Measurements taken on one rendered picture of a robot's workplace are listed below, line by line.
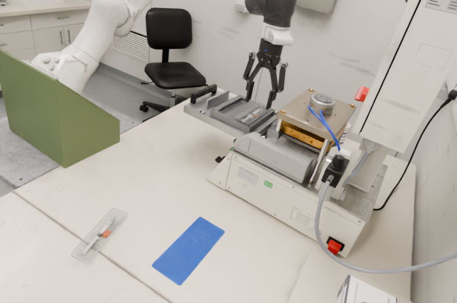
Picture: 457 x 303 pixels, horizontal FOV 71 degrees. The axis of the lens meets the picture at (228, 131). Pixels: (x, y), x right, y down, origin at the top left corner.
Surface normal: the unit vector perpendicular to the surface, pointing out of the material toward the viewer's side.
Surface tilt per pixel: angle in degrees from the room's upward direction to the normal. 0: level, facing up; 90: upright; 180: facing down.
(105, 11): 109
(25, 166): 0
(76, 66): 65
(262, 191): 90
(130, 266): 0
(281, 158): 90
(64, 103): 90
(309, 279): 0
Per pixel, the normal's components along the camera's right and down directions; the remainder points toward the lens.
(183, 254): 0.17, -0.84
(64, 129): 0.83, 0.40
